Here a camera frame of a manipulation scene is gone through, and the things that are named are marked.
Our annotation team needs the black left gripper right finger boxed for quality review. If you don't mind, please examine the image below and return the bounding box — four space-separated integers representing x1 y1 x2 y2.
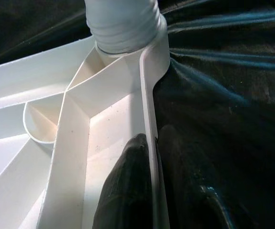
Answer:
157 124 231 229

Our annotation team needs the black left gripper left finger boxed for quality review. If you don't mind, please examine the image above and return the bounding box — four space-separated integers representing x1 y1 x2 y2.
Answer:
92 133 153 229

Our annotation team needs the white plastic table top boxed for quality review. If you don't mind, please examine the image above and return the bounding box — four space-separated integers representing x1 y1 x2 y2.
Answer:
0 19 171 229

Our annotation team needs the white plastic table leg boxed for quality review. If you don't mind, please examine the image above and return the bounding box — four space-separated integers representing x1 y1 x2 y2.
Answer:
83 0 168 55

